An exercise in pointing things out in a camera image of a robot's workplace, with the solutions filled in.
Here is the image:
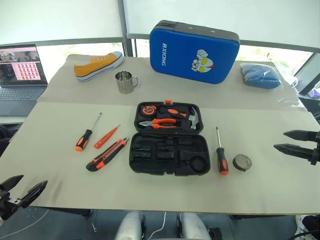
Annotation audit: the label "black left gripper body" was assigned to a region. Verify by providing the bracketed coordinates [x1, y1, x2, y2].
[0, 189, 26, 221]

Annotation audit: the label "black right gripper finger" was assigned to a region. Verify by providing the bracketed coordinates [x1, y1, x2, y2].
[273, 143, 315, 161]
[283, 129, 317, 143]

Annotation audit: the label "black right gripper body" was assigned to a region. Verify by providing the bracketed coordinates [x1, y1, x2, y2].
[309, 130, 320, 166]

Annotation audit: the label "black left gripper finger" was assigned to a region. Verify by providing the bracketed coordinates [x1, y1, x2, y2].
[0, 174, 25, 194]
[20, 180, 48, 209]

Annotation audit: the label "Phillips screwdriver black orange handle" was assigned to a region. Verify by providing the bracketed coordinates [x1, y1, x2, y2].
[215, 126, 229, 176]

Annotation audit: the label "black orange utility knife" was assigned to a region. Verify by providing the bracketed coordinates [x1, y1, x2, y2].
[85, 136, 130, 173]

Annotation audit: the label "orange voltage tester pen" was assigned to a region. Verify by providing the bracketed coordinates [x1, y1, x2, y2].
[93, 124, 122, 149]

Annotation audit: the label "black tool case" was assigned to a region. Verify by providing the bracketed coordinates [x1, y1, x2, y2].
[128, 99, 212, 177]

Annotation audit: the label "round grey tape roll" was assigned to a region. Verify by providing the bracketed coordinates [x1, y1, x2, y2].
[232, 153, 253, 173]

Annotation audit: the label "black framed monitor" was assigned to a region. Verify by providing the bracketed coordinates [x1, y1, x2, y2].
[293, 51, 320, 96]

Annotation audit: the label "blue cloth in plastic bag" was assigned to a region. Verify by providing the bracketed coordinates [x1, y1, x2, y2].
[239, 62, 282, 90]

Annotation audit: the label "silver rounded robot shape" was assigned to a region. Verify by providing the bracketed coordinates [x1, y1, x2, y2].
[176, 212, 211, 240]
[116, 211, 147, 240]

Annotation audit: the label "open grey laptop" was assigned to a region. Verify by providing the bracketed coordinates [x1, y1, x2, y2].
[0, 44, 49, 118]

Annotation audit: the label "beige paper table cover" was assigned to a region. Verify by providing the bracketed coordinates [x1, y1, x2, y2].
[36, 53, 308, 113]
[0, 101, 320, 216]

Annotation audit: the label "yellow canvas sneaker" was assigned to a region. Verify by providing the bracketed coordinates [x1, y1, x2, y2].
[73, 51, 125, 83]

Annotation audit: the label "black orange tape measure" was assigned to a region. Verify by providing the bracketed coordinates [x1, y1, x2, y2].
[139, 104, 158, 117]

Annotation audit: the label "stainless steel mug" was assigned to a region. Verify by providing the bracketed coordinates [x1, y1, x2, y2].
[114, 70, 139, 94]

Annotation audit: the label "blue RXIONG punching pad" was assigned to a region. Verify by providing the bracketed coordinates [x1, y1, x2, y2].
[149, 19, 241, 85]

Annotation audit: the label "black table frame bar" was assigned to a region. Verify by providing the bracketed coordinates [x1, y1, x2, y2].
[228, 213, 297, 221]
[45, 206, 94, 218]

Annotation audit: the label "claw hammer black orange handle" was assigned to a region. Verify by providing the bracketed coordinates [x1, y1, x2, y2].
[159, 104, 201, 131]

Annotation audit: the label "thin white cable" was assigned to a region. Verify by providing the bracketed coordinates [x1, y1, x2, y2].
[149, 214, 168, 240]

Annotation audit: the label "orange handled pliers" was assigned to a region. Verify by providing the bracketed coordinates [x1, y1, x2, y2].
[138, 117, 179, 130]

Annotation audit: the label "grey window frame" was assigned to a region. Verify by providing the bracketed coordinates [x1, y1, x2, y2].
[0, 0, 320, 59]

